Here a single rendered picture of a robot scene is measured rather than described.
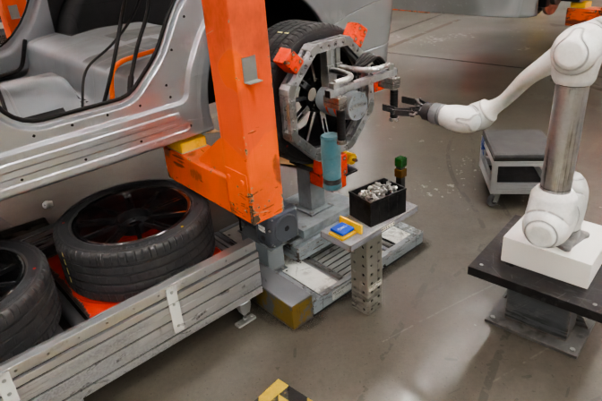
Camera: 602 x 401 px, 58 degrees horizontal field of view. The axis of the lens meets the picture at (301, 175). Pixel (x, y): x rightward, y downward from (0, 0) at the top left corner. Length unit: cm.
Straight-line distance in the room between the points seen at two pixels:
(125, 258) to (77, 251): 20
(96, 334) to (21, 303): 27
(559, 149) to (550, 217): 23
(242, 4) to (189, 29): 58
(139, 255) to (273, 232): 63
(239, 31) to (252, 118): 32
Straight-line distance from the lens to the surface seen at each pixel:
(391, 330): 242
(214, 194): 233
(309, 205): 279
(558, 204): 202
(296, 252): 263
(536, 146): 335
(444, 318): 250
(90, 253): 224
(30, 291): 214
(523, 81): 215
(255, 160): 205
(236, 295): 236
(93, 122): 230
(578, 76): 188
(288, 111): 230
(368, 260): 230
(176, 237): 221
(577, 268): 226
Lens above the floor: 162
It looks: 26 degrees down
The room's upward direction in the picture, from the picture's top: 4 degrees counter-clockwise
